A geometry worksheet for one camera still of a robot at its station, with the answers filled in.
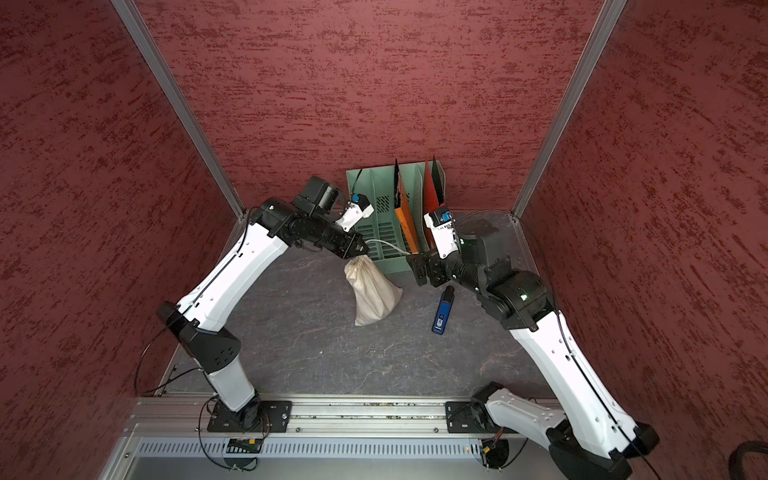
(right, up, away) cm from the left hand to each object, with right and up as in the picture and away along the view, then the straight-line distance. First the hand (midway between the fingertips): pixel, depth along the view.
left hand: (362, 255), depth 71 cm
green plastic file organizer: (+6, +2, -3) cm, 7 cm away
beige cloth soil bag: (+3, -11, +7) cm, 13 cm away
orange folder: (+11, +11, +10) cm, 19 cm away
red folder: (+21, +16, +33) cm, 42 cm away
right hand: (+15, 0, -6) cm, 16 cm away
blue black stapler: (+23, -19, +18) cm, 35 cm away
